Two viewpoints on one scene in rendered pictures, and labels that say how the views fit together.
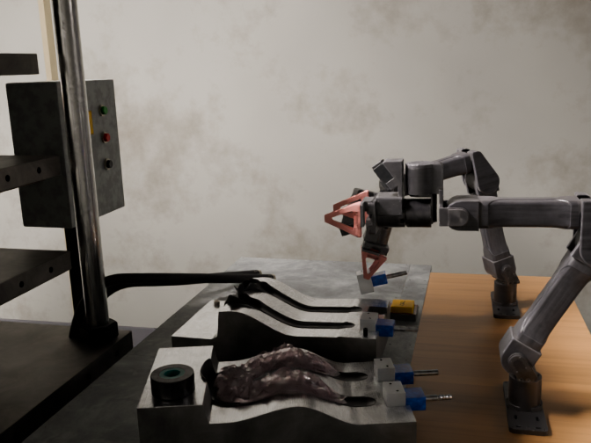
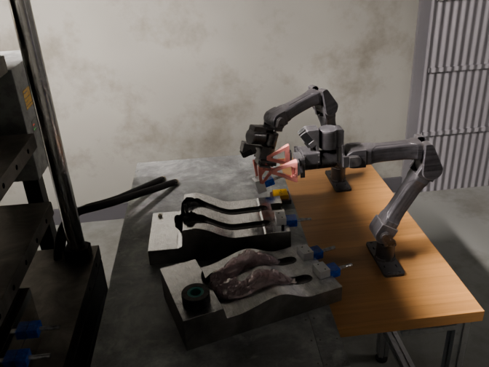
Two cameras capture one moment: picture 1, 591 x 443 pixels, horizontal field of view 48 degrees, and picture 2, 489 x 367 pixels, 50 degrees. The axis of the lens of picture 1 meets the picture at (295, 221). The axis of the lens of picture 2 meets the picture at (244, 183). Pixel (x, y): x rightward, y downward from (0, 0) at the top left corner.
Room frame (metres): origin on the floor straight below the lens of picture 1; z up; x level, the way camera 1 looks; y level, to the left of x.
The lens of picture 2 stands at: (0.00, 0.46, 1.87)
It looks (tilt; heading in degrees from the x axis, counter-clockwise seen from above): 27 degrees down; 341
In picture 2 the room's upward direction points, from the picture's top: 3 degrees counter-clockwise
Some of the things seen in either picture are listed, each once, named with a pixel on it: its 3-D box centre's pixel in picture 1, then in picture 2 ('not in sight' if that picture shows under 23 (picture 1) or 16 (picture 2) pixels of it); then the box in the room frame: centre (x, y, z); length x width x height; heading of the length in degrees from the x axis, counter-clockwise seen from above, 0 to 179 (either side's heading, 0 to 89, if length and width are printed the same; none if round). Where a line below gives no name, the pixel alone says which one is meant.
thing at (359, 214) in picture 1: (349, 216); (286, 167); (1.28, -0.11, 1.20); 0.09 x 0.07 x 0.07; 76
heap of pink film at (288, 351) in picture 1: (278, 373); (249, 271); (1.23, 0.04, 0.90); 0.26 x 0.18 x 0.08; 92
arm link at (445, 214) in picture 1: (437, 192); (338, 145); (1.27, -0.28, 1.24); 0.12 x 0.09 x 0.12; 76
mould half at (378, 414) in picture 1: (277, 394); (250, 284); (1.22, 0.05, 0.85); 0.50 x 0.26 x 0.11; 92
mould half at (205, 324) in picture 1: (284, 320); (217, 223); (1.59, 0.04, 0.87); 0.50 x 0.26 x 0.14; 75
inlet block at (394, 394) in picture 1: (418, 398); (334, 269); (1.19, -0.23, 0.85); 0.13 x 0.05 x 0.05; 92
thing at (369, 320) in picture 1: (389, 328); (293, 220); (1.46, -0.21, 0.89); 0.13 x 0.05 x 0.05; 75
